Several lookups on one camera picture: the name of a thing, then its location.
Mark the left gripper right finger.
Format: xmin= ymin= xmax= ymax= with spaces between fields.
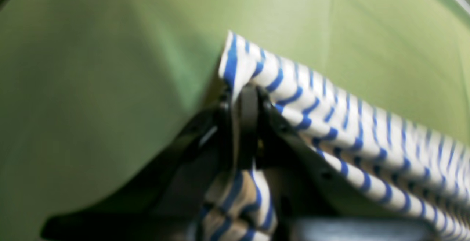
xmin=242 ymin=86 xmax=368 ymax=219

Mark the blue white striped t-shirt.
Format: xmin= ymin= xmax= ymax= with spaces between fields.
xmin=218 ymin=31 xmax=470 ymax=241

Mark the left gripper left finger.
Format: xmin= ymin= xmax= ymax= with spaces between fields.
xmin=40 ymin=89 xmax=235 ymax=240

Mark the green table cloth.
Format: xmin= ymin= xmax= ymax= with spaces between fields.
xmin=1 ymin=0 xmax=469 ymax=241

